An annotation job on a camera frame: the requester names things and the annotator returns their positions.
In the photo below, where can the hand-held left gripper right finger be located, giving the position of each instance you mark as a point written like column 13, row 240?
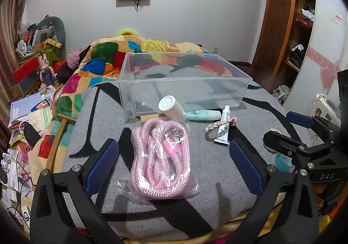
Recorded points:
column 246, row 168

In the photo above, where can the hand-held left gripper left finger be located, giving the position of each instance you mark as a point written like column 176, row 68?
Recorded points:
column 104, row 163

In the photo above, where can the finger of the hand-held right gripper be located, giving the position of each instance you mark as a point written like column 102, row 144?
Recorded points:
column 299, row 120
column 280, row 142

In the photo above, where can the clear plastic storage box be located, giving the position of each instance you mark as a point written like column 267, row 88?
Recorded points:
column 179, row 83

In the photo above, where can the teal plastic cup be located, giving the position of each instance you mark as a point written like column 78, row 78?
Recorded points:
column 282, row 163

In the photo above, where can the white suitcase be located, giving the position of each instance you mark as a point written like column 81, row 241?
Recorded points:
column 323, row 109

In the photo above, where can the white handbag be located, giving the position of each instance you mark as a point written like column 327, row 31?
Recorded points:
column 282, row 93

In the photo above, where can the grey black patterned mat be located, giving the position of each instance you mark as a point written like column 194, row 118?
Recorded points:
column 114, row 124

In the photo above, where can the white printed tube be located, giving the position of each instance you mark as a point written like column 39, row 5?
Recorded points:
column 223, row 127

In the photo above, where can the tan wooden block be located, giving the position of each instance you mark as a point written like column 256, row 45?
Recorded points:
column 149, row 117

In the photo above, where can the mint green tube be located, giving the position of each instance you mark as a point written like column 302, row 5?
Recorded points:
column 202, row 115

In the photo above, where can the white wardrobe door pink hearts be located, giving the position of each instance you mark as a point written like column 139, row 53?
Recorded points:
column 326, row 42

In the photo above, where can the white round bottle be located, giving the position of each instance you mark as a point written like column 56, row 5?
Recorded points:
column 170, row 108

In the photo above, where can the pile of books and papers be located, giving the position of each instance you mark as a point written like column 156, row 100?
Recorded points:
column 27, row 113

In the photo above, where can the wooden wardrobe shelves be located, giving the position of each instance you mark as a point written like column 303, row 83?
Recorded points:
column 304, row 23

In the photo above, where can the dark clothes pile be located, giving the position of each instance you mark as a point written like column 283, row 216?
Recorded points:
column 66, row 71

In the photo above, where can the brown wooden door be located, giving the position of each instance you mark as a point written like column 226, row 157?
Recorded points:
column 274, row 18

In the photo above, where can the colourful patchwork blanket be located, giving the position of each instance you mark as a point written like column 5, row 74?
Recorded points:
column 103, row 56

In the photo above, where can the pink knit hat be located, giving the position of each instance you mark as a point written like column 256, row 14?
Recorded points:
column 74, row 57

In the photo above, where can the pink bunny toy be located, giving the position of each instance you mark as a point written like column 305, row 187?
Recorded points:
column 45, row 68

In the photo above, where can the red box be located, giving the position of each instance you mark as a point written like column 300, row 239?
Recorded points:
column 25, row 70

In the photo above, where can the grey neck pillow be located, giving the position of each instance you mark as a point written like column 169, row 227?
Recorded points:
column 54, row 26

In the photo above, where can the striped curtain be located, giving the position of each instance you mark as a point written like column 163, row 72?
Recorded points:
column 13, row 29

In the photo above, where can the wooden frame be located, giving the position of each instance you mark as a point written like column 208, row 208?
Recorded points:
column 58, row 138

